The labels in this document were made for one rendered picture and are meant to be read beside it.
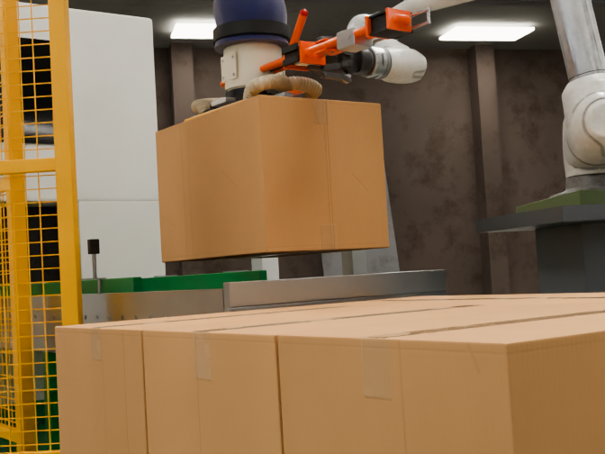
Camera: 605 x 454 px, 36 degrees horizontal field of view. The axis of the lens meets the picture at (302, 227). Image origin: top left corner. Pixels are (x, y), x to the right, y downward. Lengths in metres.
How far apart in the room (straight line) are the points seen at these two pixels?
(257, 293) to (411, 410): 1.24
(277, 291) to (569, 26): 1.02
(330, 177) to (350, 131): 0.15
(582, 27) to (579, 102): 0.20
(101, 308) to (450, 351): 1.98
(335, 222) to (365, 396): 1.40
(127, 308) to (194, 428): 1.28
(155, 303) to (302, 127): 0.61
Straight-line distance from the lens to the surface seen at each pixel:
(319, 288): 2.33
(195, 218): 2.64
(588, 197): 2.52
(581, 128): 2.42
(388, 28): 2.23
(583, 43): 2.53
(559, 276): 2.63
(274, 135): 2.37
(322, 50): 2.44
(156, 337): 1.52
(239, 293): 2.20
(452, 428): 0.98
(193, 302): 2.34
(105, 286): 3.07
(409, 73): 2.71
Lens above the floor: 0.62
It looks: 3 degrees up
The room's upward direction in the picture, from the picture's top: 3 degrees counter-clockwise
